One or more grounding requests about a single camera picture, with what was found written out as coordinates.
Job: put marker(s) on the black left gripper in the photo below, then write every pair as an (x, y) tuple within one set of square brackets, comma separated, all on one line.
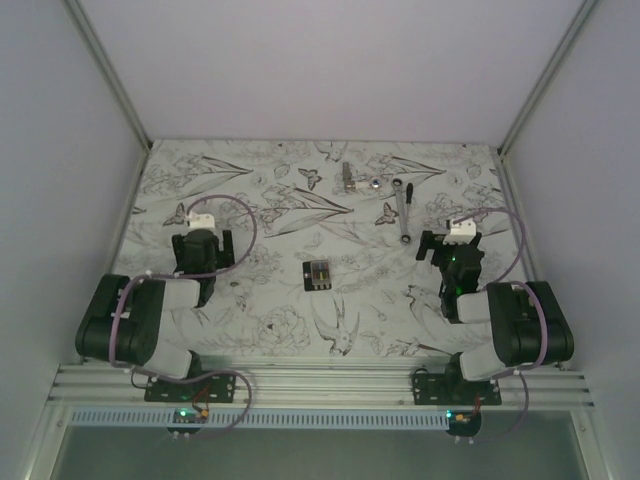
[(223, 257)]

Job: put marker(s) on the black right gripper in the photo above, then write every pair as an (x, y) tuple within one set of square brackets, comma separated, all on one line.
[(433, 242)]

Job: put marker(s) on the black fuse box base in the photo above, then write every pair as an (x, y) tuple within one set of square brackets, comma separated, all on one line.
[(306, 278)]

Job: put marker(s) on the clear plastic fuse box cover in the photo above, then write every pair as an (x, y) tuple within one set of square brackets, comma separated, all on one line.
[(320, 274)]

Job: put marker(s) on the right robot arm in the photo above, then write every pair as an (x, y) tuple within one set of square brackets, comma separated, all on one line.
[(527, 325)]

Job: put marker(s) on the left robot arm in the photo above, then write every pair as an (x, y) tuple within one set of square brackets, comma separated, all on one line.
[(122, 324)]

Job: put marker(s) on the ratchet wrench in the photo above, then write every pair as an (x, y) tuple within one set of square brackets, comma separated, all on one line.
[(399, 190)]

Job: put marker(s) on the right controller board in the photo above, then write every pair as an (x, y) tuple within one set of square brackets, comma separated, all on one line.
[(462, 417)]

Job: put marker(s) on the controller board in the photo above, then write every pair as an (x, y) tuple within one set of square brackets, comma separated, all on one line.
[(189, 416), (462, 417)]

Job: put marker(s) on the left controller board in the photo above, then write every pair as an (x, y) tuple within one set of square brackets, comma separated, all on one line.
[(189, 416)]

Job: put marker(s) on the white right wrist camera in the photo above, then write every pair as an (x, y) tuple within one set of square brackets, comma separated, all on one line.
[(460, 232)]

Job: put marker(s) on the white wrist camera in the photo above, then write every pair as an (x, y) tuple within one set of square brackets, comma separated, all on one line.
[(196, 221), (460, 232)]

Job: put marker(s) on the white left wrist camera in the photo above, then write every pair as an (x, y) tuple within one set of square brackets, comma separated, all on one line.
[(196, 221)]

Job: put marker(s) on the black handled screwdriver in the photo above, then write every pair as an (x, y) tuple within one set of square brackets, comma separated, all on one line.
[(409, 193)]

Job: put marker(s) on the right aluminium corner post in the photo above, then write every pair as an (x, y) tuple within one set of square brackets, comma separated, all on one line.
[(548, 74)]

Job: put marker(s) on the aluminium corner post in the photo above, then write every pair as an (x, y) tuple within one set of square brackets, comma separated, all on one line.
[(97, 51), (548, 74)]

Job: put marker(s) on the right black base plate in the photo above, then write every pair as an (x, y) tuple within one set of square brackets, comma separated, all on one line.
[(439, 389)]

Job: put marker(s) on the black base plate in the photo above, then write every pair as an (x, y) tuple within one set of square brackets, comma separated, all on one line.
[(439, 389), (214, 389)]

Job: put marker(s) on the metal bracket block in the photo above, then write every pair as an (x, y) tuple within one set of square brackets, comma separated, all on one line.
[(348, 181)]

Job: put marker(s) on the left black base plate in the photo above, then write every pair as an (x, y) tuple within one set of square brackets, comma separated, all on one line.
[(214, 389)]

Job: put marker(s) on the aluminium frame rail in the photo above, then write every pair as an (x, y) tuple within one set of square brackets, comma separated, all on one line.
[(318, 382)]

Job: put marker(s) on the white slotted cable duct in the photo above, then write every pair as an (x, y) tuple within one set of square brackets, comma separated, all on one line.
[(263, 418)]

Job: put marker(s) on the left aluminium corner post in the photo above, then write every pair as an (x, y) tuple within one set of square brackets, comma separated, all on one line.
[(97, 51)]

